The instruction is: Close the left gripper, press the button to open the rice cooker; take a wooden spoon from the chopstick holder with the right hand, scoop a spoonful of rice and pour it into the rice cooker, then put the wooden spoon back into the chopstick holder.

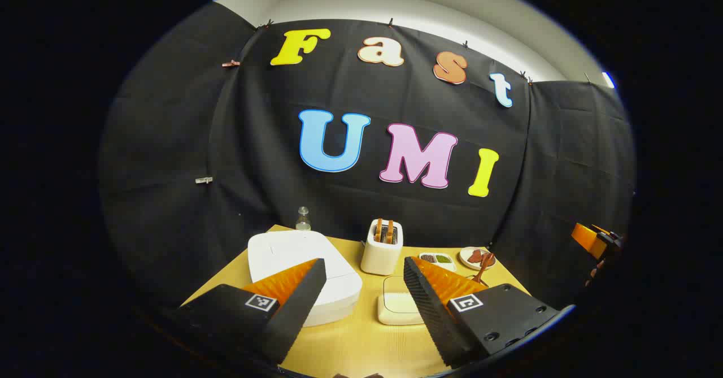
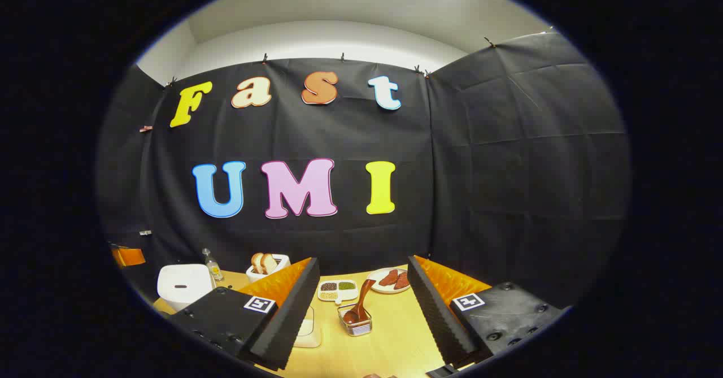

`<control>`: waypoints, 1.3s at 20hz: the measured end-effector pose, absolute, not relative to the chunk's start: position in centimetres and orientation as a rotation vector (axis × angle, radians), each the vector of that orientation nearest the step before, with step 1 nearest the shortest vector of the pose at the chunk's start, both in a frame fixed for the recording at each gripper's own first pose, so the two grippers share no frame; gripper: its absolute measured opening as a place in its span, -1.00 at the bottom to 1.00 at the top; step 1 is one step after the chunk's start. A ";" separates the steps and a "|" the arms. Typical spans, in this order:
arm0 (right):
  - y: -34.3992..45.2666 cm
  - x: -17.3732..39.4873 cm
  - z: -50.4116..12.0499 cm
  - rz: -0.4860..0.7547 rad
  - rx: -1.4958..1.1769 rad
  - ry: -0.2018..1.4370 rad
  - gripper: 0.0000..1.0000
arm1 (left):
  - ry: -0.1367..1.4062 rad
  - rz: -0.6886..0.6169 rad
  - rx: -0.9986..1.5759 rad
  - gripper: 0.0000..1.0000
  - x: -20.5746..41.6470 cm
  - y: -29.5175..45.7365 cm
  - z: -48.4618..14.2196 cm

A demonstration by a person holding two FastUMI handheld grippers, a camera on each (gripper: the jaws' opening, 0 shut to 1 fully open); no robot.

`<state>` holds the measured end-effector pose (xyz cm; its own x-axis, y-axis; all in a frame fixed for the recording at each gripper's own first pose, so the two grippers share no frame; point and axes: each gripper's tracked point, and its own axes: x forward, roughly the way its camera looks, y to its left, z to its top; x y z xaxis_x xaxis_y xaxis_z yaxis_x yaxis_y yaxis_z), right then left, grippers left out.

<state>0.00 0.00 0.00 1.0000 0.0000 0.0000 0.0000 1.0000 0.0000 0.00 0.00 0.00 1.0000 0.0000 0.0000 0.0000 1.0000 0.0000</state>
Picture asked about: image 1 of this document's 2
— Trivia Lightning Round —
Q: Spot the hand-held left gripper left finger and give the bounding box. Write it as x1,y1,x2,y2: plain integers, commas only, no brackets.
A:
178,258,327,366

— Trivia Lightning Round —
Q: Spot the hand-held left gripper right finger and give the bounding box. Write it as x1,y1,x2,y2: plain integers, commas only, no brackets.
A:
403,257,560,367

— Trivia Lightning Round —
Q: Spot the clear tray of white rice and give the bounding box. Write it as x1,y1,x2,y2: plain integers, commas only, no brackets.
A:
377,276,425,326

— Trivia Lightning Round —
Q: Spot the white rice cooker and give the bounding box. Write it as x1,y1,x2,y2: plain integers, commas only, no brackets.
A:
247,231,363,328

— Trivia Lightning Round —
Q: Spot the brown wooden spoon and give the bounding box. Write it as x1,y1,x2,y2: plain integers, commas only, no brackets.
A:
473,252,494,285

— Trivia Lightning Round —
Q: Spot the white divided bean dish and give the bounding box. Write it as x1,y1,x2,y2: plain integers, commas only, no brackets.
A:
419,253,457,272

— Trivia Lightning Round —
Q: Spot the white round plate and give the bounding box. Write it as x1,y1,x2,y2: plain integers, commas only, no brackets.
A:
459,246,496,271

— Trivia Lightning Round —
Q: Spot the white toaster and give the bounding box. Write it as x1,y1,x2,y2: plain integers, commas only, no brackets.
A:
360,219,404,276

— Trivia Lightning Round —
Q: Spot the black backdrop cloth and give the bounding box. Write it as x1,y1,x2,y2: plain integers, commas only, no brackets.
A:
99,2,636,311

